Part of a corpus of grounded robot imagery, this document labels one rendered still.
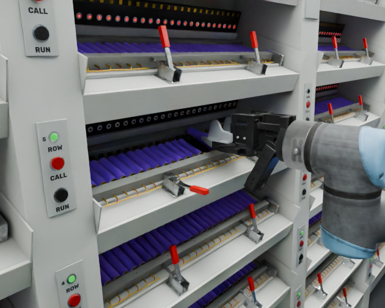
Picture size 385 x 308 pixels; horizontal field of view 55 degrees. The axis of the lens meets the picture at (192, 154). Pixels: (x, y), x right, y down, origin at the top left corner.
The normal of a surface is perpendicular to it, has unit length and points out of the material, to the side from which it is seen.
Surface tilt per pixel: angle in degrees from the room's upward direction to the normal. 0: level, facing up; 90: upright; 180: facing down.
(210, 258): 20
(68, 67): 90
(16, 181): 90
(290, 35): 90
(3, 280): 110
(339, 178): 91
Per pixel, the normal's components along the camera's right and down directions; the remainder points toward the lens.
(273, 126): -0.69, 0.20
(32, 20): 0.74, 0.14
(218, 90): 0.70, 0.47
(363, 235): 0.12, 0.25
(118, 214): 0.23, -0.86
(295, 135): -0.58, -0.39
